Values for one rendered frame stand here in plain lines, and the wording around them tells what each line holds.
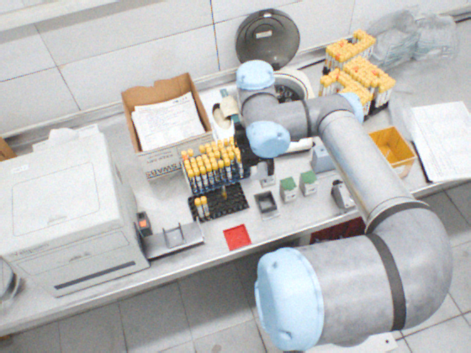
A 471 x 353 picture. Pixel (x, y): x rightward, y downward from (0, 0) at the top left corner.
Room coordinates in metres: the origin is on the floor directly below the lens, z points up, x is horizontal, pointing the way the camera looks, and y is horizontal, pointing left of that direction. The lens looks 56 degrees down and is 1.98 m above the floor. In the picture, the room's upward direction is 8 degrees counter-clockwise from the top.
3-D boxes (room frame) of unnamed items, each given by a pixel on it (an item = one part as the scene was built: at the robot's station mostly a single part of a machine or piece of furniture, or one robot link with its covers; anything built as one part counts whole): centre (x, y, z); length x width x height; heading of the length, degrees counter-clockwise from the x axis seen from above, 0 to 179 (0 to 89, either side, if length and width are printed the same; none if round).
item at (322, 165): (0.75, -0.31, 0.92); 0.10 x 0.07 x 0.10; 97
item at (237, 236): (0.54, 0.01, 0.88); 0.07 x 0.07 x 0.01; 12
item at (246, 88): (0.63, -0.07, 1.36); 0.09 x 0.08 x 0.11; 3
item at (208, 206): (0.66, 0.05, 0.93); 0.17 x 0.09 x 0.11; 102
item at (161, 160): (0.95, 0.18, 0.95); 0.29 x 0.25 x 0.15; 12
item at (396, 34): (1.24, -0.65, 0.97); 0.26 x 0.17 x 0.19; 116
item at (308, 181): (0.67, -0.23, 0.91); 0.05 x 0.04 x 0.07; 12
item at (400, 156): (0.73, -0.46, 0.93); 0.13 x 0.13 x 0.10; 11
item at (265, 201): (0.63, -0.09, 0.89); 0.09 x 0.05 x 0.04; 10
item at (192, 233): (0.54, 0.20, 0.92); 0.21 x 0.07 x 0.05; 102
